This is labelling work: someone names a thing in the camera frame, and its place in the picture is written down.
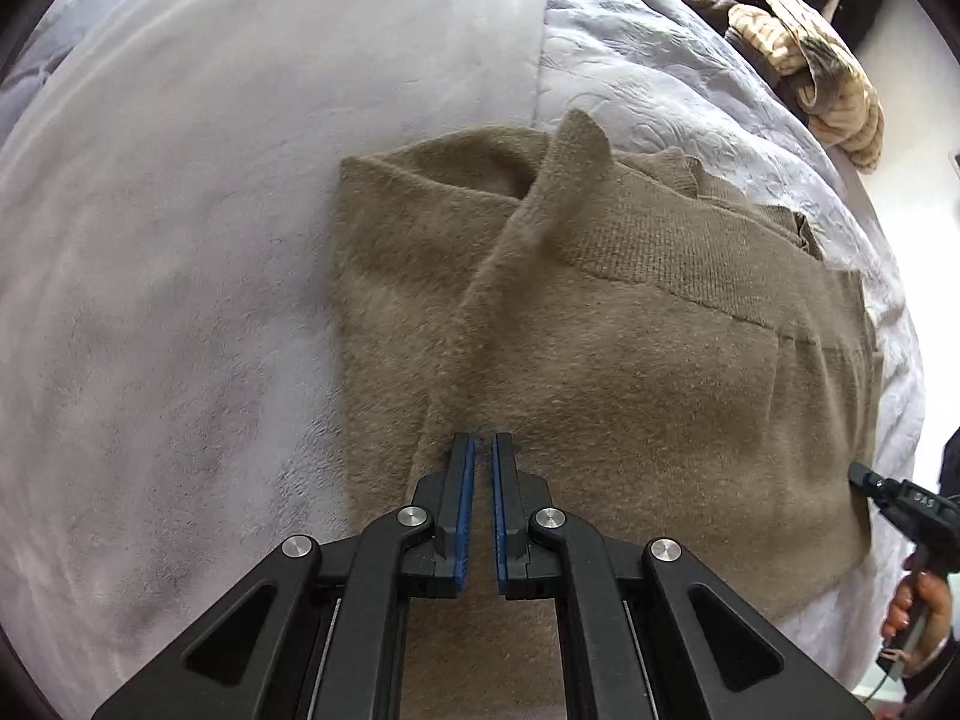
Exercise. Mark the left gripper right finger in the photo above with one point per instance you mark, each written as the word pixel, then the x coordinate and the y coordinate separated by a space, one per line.
pixel 646 630

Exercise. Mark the olive brown knit sweater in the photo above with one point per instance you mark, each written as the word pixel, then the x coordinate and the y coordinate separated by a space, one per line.
pixel 449 291

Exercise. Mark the person's right hand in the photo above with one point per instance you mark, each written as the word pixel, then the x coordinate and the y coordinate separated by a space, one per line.
pixel 918 625

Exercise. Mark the lavender embossed bedspread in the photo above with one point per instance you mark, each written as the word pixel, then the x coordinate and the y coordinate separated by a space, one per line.
pixel 712 127

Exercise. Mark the lilac fleece blanket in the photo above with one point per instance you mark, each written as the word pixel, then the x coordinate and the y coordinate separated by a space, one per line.
pixel 169 404

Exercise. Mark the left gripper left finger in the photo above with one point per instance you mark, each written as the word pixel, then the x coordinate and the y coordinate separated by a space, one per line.
pixel 317 630

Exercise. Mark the beige striped clothes pile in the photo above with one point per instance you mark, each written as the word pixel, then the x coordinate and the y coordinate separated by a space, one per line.
pixel 810 67

